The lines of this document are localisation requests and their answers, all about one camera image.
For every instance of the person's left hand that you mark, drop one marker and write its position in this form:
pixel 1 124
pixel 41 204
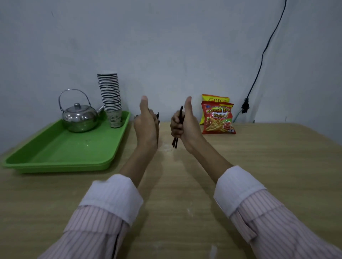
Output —
pixel 146 128

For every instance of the person's right hand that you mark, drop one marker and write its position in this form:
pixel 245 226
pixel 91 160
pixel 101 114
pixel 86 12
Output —
pixel 188 128

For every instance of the person's right thumb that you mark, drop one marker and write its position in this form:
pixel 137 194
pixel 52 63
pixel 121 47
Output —
pixel 188 106

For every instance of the person's left thumb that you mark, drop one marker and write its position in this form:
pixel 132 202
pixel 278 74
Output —
pixel 144 104

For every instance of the black stir sticks bundle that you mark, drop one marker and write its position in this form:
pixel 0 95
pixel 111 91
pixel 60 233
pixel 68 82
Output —
pixel 178 128

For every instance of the person's right forearm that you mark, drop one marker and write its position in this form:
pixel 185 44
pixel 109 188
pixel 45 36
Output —
pixel 248 205

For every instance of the person's left forearm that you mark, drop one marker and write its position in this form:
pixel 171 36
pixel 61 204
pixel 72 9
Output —
pixel 112 208

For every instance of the yellow snack packet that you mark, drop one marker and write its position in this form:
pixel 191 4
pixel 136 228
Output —
pixel 213 99

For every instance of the red snack packet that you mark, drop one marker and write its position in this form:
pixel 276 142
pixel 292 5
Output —
pixel 218 118

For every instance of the stack of paper cups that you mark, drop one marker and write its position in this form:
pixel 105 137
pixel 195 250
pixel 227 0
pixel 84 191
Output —
pixel 111 97

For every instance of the black plug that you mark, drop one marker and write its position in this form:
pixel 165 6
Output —
pixel 245 105

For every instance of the steel teapot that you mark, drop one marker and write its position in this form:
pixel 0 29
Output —
pixel 78 116

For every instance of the green plastic tray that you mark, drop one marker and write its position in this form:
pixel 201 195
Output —
pixel 66 145

